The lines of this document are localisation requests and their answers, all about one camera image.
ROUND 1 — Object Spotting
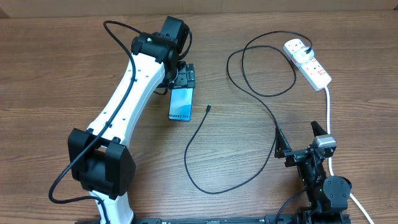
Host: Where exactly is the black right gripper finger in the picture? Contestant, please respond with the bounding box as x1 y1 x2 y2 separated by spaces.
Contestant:
311 121 328 137
274 126 292 158

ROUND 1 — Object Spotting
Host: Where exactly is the Galaxy S24+ smartphone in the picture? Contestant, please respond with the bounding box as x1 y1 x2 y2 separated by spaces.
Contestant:
169 88 193 121

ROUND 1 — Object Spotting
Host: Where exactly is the black USB charging cable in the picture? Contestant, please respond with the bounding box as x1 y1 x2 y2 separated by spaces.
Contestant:
183 30 313 195

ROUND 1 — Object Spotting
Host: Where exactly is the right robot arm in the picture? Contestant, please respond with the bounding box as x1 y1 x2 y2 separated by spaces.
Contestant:
274 121 352 223

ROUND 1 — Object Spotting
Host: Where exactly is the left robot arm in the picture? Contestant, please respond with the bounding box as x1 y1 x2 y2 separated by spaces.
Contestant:
67 16 195 223

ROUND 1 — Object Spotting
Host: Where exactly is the white charger plug adapter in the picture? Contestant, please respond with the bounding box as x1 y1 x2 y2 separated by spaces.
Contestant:
292 47 315 67

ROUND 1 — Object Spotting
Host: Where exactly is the white power strip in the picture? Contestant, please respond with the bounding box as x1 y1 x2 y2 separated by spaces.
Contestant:
283 39 331 91

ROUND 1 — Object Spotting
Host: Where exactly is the white power strip cord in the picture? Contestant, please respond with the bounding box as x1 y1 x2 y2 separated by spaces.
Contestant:
323 86 376 224

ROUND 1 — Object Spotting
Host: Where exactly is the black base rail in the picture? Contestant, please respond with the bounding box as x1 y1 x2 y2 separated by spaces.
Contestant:
74 213 352 224

